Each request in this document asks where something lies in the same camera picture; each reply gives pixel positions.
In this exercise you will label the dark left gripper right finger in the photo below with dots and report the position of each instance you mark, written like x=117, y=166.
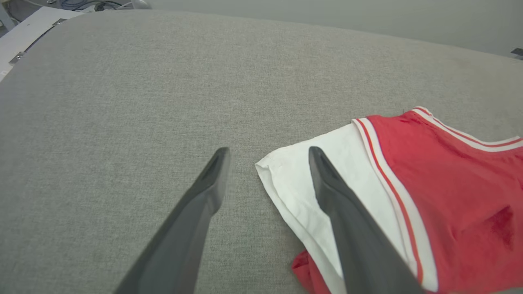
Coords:
x=355, y=237

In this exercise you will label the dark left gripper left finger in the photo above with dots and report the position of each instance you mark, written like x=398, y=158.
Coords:
x=188, y=228

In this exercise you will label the red and white jersey shirt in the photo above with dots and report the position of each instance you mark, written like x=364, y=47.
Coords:
x=441, y=196

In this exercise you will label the grey fabric sofa cushion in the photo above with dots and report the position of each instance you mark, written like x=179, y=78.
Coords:
x=143, y=102

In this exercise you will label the grey metal partition foot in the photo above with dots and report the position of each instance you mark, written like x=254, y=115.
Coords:
x=141, y=4

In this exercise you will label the white metal box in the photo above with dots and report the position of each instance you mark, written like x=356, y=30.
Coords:
x=24, y=38

